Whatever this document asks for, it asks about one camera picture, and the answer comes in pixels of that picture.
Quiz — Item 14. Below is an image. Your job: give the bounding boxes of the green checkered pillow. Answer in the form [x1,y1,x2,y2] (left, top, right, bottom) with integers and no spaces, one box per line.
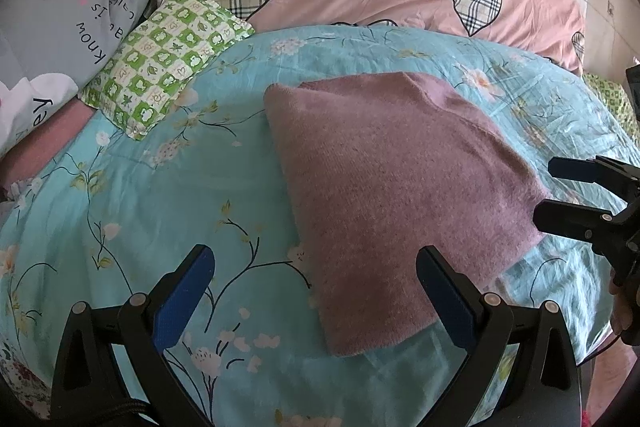
[77,0,256,141]

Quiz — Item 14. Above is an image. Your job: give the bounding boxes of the floral bed sheet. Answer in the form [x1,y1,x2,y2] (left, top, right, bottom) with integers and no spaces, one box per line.
[0,337,51,418]

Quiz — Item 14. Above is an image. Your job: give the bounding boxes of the pink bed sheet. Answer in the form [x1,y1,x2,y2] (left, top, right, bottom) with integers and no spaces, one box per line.
[0,99,96,202]

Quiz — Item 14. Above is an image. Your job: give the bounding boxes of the grey printed pillow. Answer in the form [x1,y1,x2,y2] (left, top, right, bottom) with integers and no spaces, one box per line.
[0,0,156,158]

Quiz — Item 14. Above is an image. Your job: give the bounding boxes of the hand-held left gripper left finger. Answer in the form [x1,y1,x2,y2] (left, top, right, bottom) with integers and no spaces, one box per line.
[50,244,216,427]

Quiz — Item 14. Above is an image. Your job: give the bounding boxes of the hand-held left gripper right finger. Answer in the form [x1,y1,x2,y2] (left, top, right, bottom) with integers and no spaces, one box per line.
[416,246,583,427]

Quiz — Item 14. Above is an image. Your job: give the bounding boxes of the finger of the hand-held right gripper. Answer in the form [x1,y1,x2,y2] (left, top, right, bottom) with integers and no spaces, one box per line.
[532,199,632,249]
[547,156,640,194]

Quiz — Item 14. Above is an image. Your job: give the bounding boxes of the mauve knit sweater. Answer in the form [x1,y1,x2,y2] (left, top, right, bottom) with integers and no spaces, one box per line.
[263,72,551,358]

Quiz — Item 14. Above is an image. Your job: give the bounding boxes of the turquoise floral blanket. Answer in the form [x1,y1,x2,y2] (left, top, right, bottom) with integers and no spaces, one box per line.
[0,19,636,427]

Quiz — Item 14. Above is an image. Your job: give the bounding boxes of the person's right hand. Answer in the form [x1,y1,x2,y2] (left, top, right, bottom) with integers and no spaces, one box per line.
[607,274,633,345]

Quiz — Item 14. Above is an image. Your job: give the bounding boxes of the green patterned cloth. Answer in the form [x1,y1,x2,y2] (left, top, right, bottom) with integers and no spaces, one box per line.
[582,72,638,138]

